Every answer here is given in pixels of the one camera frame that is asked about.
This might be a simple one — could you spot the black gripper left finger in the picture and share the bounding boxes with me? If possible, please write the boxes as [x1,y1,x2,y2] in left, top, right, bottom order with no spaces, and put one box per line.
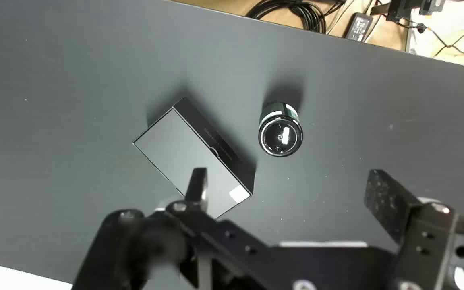
[70,166,277,290]

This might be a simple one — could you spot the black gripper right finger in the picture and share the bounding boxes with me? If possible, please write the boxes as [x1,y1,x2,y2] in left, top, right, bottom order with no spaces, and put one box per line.
[362,168,464,290]

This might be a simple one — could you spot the small dark green-labelled bottle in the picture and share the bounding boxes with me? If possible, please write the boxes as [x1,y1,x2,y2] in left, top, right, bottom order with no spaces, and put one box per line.
[256,98,304,159]

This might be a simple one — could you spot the black rectangular box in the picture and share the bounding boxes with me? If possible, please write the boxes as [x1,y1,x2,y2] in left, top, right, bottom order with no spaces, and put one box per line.
[132,95,256,221]

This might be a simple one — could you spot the black power adapter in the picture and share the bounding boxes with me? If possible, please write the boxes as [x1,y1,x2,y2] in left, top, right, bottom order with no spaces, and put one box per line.
[343,13,375,43]

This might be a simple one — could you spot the black device with plugs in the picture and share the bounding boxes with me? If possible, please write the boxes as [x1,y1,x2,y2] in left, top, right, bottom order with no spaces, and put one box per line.
[385,0,422,24]

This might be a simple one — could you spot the black cable bundle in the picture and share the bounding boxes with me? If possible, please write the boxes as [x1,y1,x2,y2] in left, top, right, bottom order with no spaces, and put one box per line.
[244,0,347,35]

